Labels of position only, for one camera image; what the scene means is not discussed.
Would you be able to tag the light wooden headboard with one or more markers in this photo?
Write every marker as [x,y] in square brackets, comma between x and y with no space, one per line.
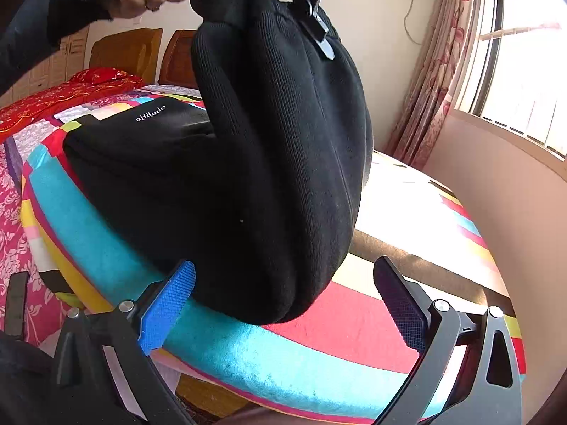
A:
[128,53]

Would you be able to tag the light wooden wardrobe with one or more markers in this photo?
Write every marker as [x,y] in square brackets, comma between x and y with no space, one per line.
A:
[57,66]

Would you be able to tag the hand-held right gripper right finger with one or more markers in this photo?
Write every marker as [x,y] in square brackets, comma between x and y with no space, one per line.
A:
[405,310]

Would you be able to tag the dark carved wooden headboard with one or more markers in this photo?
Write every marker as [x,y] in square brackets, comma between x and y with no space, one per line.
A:
[177,62]

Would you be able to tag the black pants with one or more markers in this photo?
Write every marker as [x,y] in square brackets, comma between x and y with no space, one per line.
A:
[265,164]

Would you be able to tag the person's left forearm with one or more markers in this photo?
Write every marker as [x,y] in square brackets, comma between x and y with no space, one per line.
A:
[31,26]

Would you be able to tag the dark cloth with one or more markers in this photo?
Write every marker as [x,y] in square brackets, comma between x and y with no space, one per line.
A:
[22,385]

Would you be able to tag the window with grille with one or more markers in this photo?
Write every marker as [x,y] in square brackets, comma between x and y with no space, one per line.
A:
[531,53]

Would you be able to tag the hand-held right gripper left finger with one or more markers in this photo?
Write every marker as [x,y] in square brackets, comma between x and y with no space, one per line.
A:
[170,310]

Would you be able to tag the red embroidered bedding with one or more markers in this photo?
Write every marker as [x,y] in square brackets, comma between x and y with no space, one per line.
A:
[53,99]

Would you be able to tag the pink floral curtain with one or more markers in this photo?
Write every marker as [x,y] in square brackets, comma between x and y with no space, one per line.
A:
[438,75]

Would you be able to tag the colourful striped blanket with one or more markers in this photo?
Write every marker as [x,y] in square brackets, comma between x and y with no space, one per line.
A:
[354,336]

